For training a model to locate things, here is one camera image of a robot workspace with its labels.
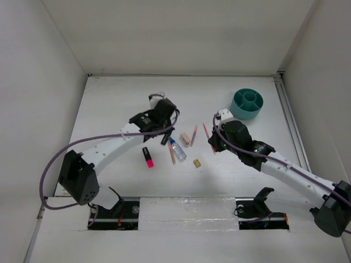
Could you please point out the pink eraser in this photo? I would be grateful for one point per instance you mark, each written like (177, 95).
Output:
(186, 140)

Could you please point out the red pink pen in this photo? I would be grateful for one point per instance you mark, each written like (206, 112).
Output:
(208, 137)

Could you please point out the pink purple pen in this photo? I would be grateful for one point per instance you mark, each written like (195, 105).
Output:
(194, 136)

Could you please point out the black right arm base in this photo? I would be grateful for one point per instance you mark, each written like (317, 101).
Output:
(253, 214)

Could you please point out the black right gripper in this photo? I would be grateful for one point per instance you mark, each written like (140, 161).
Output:
(214, 140)

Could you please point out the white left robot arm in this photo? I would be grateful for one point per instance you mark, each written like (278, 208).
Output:
(79, 171)

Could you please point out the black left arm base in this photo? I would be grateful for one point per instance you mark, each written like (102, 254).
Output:
(124, 216)

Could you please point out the blue highlighter black body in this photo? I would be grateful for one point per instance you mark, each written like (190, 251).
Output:
(165, 139)

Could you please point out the clear bottle blue cap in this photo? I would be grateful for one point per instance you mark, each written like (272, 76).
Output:
(178, 151)

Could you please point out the pink highlighter black body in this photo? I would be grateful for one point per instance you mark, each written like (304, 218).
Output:
(148, 158)

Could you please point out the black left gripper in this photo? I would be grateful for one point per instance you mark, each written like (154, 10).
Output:
(169, 124)

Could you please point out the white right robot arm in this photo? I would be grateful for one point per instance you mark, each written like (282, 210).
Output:
(330, 201)

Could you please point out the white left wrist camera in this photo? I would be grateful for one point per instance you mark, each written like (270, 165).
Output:
(155, 98)

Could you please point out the orange wooden pencil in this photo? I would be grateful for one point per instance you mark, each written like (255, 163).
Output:
(172, 154)

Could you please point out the teal round desk organizer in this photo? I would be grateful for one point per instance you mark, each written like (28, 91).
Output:
(246, 104)

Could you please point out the aluminium side rail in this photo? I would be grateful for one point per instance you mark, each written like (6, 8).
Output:
(291, 122)

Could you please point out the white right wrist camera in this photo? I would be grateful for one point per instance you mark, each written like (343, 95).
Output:
(223, 116)

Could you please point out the small brass sharpener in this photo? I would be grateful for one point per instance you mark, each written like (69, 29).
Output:
(197, 163)

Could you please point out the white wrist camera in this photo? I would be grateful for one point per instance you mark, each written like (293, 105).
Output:
(155, 98)
(223, 116)

